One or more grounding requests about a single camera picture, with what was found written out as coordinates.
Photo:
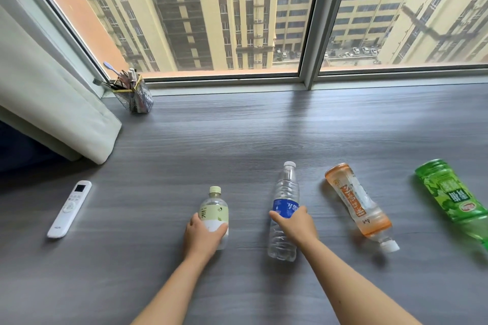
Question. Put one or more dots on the person's left hand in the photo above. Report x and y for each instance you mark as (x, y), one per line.
(200, 239)

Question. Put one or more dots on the clear water bottle blue label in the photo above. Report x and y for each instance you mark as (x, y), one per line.
(284, 212)

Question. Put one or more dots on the person's right hand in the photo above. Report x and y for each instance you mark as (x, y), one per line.
(296, 226)

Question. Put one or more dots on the pale green curtain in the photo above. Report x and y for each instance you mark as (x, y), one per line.
(45, 88)

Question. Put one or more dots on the clear organiser with gold rim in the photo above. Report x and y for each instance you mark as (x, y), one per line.
(134, 97)

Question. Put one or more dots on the green drink bottle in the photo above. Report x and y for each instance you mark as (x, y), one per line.
(453, 195)

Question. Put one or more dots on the white remote control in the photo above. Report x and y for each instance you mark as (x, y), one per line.
(69, 208)

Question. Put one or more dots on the bunch of cosmetic pens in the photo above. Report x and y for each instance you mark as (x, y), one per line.
(124, 79)

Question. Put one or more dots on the small bottle with pale-green label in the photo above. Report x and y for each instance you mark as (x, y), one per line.
(215, 211)

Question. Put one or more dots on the person's left forearm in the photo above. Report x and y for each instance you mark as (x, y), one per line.
(164, 294)

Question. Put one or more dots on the blue toothbrush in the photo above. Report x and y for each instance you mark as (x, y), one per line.
(110, 68)

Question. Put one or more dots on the person's right thumb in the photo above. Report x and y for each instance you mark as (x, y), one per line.
(277, 217)

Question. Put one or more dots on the person's left thumb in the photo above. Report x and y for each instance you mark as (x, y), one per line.
(219, 228)

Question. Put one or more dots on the orange-labelled drink bottle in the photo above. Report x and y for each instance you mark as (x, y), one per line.
(358, 206)

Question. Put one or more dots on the person's right forearm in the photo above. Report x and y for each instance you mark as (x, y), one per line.
(350, 283)

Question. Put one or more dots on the dark blue furniture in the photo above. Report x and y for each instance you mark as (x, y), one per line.
(19, 149)

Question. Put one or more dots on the grey window frame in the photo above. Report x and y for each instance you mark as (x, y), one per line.
(316, 20)

